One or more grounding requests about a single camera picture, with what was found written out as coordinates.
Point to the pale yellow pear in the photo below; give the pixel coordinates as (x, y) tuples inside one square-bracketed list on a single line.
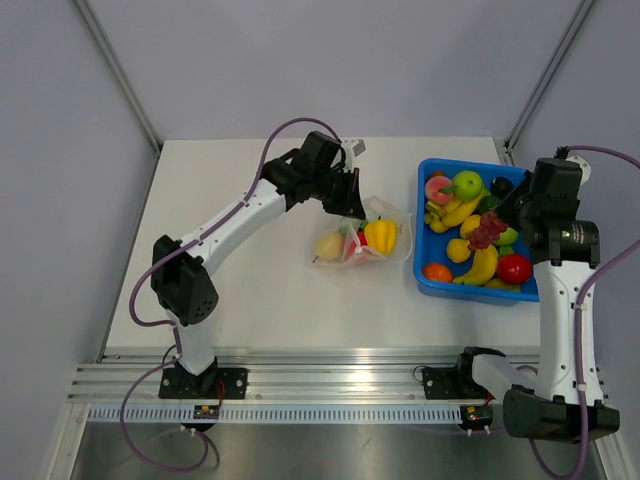
[(329, 247)]

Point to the clear zip top bag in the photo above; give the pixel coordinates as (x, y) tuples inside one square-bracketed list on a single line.
[(376, 208)]

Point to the aluminium frame post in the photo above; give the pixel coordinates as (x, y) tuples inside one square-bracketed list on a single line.
[(559, 55), (108, 55)]

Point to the blue plastic bin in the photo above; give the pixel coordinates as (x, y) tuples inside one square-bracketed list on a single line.
[(430, 247)]

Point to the white slotted cable duct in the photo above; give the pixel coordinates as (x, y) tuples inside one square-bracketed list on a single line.
[(438, 414)]

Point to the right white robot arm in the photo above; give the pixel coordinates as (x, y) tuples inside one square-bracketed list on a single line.
[(564, 401)]

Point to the left aluminium frame post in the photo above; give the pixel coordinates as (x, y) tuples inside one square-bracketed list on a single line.
[(108, 55)]

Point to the pink peach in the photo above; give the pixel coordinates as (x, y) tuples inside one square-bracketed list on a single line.
[(438, 189)]

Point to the red apple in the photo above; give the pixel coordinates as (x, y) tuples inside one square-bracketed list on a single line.
[(357, 250)]

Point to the right small circuit board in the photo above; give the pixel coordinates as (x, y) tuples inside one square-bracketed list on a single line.
[(477, 417)]

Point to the right aluminium frame post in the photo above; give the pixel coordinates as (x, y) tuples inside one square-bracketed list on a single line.
[(559, 55)]

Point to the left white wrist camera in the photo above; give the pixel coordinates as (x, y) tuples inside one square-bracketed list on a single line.
[(352, 148)]

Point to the light green lime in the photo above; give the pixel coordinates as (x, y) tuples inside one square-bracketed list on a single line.
[(507, 238)]

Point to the red grape bunch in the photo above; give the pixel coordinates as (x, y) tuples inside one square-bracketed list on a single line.
[(489, 230)]

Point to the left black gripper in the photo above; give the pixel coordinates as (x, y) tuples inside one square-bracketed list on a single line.
[(349, 204)]

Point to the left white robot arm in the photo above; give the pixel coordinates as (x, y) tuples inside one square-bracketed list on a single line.
[(182, 280)]

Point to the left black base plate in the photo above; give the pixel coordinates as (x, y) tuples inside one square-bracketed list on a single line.
[(228, 383)]

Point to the green watermelon toy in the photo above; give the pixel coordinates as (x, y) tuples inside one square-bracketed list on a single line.
[(352, 225)]

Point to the dark green avocado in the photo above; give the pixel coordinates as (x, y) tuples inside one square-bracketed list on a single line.
[(488, 203)]

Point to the yellow bell pepper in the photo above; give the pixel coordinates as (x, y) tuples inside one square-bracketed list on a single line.
[(382, 235)]

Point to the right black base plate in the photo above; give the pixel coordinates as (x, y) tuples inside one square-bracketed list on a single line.
[(448, 383)]

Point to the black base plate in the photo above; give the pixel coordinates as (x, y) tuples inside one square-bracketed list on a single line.
[(448, 383), (228, 383)]

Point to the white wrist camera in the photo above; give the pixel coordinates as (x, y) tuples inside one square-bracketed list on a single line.
[(352, 148), (584, 166)]

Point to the left small circuit board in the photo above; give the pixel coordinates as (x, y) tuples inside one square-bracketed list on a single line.
[(206, 412)]

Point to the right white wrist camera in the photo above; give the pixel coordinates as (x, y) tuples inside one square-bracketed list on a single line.
[(584, 166)]

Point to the green apple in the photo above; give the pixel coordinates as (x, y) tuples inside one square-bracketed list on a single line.
[(467, 185)]

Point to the small circuit board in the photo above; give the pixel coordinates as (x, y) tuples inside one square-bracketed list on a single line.
[(206, 412), (477, 417)]

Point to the dark purple mangosteen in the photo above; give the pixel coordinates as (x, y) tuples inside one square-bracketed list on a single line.
[(500, 187)]

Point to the orange persimmon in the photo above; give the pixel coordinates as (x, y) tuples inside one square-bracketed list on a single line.
[(437, 272)]

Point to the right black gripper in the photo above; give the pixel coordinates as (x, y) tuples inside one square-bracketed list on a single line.
[(505, 208)]

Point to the yellow lemon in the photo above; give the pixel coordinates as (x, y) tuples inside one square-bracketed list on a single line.
[(469, 225)]

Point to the aluminium rail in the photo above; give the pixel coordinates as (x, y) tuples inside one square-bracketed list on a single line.
[(285, 377)]

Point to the yellow banana bunch front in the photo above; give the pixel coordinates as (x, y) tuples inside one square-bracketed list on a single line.
[(482, 269)]

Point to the small yellow banana bunch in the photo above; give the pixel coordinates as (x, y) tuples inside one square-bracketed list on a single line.
[(452, 214)]

